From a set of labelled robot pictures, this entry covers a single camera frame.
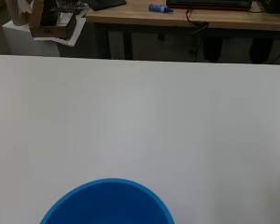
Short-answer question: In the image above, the wooden desk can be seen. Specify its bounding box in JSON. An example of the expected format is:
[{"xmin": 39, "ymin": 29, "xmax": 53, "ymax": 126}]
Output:
[{"xmin": 83, "ymin": 0, "xmax": 280, "ymax": 33}]

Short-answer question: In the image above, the blue round tub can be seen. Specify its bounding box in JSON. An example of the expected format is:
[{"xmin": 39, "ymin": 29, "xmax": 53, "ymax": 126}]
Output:
[{"xmin": 38, "ymin": 177, "xmax": 175, "ymax": 224}]

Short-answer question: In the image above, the white flat board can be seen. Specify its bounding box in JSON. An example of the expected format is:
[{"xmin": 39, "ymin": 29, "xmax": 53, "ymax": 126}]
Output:
[{"xmin": 34, "ymin": 17, "xmax": 87, "ymax": 48}]

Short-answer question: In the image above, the blue marker pen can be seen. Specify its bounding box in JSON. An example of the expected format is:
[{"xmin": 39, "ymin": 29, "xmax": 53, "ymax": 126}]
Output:
[{"xmin": 147, "ymin": 3, "xmax": 175, "ymax": 14}]

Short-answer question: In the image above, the black flat keyboard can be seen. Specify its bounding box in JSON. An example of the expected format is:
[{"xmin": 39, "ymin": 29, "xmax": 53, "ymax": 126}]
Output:
[{"xmin": 88, "ymin": 0, "xmax": 128, "ymax": 12}]

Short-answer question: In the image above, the black laptop with red edge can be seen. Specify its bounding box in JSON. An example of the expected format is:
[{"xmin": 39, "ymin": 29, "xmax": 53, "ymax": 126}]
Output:
[{"xmin": 165, "ymin": 0, "xmax": 253, "ymax": 11}]

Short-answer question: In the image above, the brown cardboard box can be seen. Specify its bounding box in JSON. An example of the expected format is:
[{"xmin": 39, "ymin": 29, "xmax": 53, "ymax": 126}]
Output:
[{"xmin": 29, "ymin": 0, "xmax": 77, "ymax": 39}]

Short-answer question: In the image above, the brown cardboard tube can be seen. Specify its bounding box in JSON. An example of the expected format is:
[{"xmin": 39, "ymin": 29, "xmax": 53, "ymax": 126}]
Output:
[{"xmin": 5, "ymin": 0, "xmax": 33, "ymax": 27}]

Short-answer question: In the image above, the black desk cable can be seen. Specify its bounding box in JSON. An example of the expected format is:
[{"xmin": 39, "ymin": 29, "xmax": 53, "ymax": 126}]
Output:
[{"xmin": 186, "ymin": 8, "xmax": 210, "ymax": 35}]

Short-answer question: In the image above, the white pedestal box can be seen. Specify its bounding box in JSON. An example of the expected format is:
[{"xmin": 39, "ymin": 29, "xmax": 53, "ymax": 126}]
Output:
[{"xmin": 2, "ymin": 20, "xmax": 61, "ymax": 58}]

